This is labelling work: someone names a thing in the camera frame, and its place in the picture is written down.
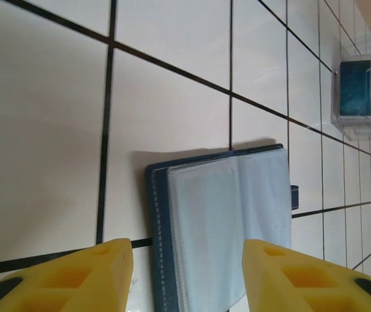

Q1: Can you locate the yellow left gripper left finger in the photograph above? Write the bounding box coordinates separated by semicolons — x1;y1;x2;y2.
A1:
0;238;134;312

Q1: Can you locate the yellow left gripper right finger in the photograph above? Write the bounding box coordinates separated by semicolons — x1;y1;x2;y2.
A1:
242;239;371;312

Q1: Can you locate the blue leather card holder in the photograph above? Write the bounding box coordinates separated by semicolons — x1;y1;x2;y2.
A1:
145;142;300;312

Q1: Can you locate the clear acrylic card stand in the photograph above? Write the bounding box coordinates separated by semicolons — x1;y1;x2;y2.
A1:
330;32;371;141

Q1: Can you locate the blue credit card grey stripe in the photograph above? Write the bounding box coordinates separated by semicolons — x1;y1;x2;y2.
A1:
339;59;371;125

